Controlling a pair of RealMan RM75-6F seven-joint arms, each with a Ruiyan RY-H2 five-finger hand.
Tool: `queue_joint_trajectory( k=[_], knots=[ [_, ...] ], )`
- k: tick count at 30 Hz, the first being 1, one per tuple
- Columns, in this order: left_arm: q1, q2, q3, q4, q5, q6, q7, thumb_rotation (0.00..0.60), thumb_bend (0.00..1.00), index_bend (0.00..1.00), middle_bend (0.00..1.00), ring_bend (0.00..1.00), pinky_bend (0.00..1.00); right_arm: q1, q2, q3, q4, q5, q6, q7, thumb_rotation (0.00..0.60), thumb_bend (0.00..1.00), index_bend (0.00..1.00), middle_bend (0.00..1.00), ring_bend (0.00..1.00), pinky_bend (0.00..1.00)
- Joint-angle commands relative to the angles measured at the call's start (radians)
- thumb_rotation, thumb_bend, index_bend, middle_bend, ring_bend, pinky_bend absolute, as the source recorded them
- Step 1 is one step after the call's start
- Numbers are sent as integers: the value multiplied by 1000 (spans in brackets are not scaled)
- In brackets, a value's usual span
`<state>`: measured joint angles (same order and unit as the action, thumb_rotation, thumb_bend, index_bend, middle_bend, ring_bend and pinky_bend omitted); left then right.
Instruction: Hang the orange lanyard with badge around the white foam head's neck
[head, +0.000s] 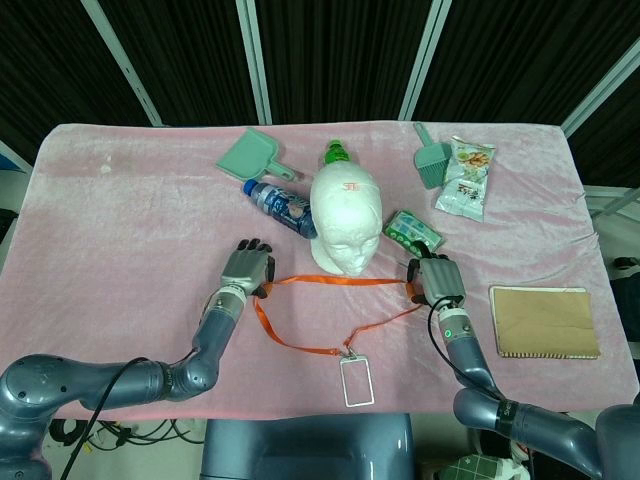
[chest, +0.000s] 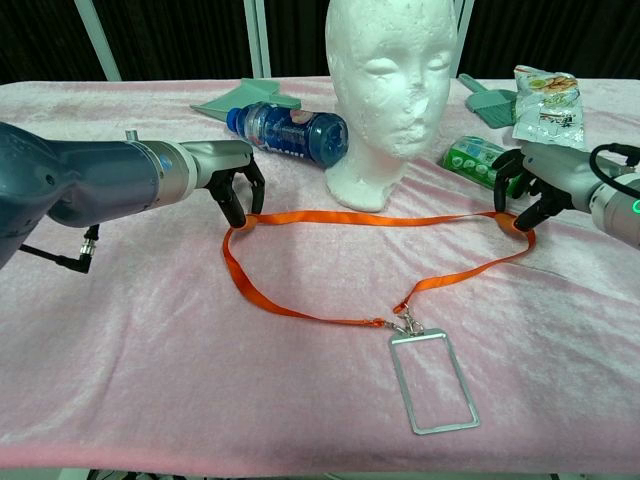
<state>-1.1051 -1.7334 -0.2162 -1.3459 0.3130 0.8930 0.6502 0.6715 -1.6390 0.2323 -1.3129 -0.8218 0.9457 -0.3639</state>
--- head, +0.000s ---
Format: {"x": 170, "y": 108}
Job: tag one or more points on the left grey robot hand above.
{"x": 245, "y": 267}

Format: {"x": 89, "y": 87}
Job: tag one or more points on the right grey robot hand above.
{"x": 440, "y": 277}

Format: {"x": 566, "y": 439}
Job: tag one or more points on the clear badge holder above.
{"x": 357, "y": 382}

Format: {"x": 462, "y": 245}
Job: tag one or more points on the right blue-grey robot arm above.
{"x": 530, "y": 420}

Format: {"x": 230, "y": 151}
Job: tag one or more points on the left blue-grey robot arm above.
{"x": 100, "y": 382}

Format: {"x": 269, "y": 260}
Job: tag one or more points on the white foam mannequin head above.
{"x": 345, "y": 210}

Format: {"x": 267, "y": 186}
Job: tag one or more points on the green tissue pack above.
{"x": 412, "y": 231}

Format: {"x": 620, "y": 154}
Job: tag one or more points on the blue drink bottle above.
{"x": 282, "y": 207}

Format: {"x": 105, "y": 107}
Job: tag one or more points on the white snack bag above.
{"x": 465, "y": 182}

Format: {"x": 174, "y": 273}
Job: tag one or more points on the pink velvet tablecloth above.
{"x": 150, "y": 240}

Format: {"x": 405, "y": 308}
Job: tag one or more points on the green hand brush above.
{"x": 431, "y": 165}

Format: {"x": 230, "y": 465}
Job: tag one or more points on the brown spiral notebook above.
{"x": 545, "y": 322}

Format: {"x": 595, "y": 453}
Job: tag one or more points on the green plastic dustpan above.
{"x": 247, "y": 152}

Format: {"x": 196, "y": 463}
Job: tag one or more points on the green capped bottle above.
{"x": 336, "y": 154}

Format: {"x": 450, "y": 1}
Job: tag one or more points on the blue-grey robot torso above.
{"x": 305, "y": 447}

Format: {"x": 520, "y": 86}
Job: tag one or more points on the green checkered box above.
{"x": 475, "y": 467}

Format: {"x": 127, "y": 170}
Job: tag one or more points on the white partition post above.
{"x": 255, "y": 60}
{"x": 422, "y": 55}
{"x": 600, "y": 90}
{"x": 125, "y": 65}

